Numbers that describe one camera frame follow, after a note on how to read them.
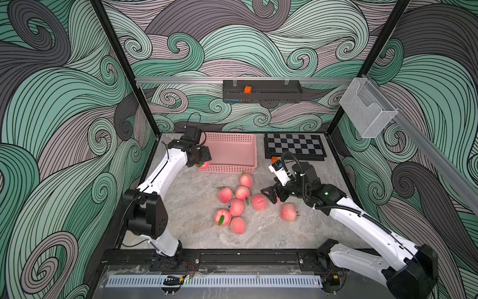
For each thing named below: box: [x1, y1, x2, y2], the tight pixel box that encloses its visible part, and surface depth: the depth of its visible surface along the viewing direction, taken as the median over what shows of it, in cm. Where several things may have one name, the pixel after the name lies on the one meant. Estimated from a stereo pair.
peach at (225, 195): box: [217, 187, 234, 204], surface depth 89 cm
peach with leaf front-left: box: [214, 208, 232, 227], surface depth 81 cm
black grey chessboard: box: [264, 132, 328, 161], surface depth 113 cm
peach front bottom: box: [230, 216, 247, 235], surface depth 80 cm
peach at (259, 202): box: [251, 193, 268, 213], surface depth 85 cm
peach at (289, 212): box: [281, 203, 297, 222], surface depth 83 cm
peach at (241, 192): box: [235, 185, 251, 202], surface depth 89 cm
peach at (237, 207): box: [229, 198, 245, 217], surface depth 84 cm
